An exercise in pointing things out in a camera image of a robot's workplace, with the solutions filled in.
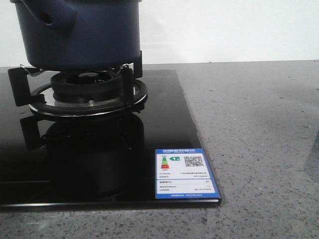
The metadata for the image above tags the dark blue cooking pot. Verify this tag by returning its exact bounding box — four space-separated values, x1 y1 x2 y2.
14 0 140 71

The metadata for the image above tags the black glass gas stove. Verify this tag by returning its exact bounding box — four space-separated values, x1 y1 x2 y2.
0 69 221 211

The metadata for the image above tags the blue energy label sticker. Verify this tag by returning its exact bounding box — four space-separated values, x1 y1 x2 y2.
155 148 219 199

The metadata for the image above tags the black right burner pot support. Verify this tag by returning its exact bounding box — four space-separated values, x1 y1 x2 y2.
8 56 148 119

